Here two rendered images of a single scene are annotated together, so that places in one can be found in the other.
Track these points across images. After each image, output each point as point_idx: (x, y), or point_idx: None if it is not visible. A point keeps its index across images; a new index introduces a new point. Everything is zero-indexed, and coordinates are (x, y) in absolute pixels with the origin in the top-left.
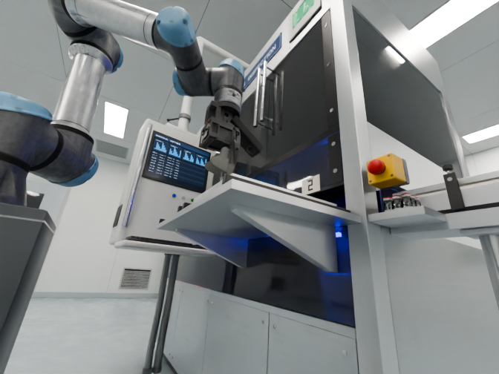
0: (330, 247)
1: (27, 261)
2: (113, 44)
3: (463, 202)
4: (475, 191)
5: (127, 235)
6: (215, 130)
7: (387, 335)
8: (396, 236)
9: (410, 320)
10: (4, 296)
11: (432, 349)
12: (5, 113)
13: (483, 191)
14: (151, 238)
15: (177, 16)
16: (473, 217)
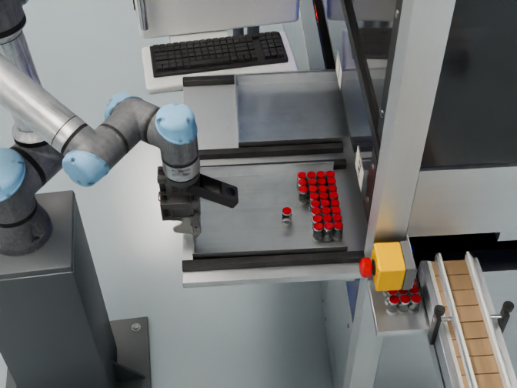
0: None
1: (77, 286)
2: (8, 2)
3: (434, 341)
4: (440, 346)
5: (155, 27)
6: (168, 213)
7: (370, 345)
8: None
9: (417, 336)
10: (76, 299)
11: None
12: (4, 202)
13: (441, 352)
14: (187, 65)
15: (81, 178)
16: (433, 354)
